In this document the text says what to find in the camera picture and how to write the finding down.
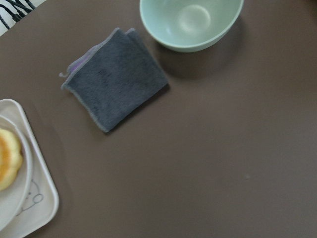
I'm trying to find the glazed donut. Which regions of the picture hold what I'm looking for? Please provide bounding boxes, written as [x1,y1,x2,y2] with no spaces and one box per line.
[0,128,23,191]

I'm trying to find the white round plate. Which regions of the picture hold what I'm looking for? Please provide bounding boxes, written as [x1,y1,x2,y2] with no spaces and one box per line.
[0,116,33,230]

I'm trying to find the cream rabbit tray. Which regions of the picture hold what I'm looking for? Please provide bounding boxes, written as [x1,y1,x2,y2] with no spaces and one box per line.
[0,99,59,238]

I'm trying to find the grey folded cloth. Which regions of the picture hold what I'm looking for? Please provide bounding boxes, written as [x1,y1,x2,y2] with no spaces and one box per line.
[60,28,168,132]

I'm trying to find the green ceramic bowl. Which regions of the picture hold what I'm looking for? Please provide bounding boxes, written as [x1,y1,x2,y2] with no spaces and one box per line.
[139,0,244,53]

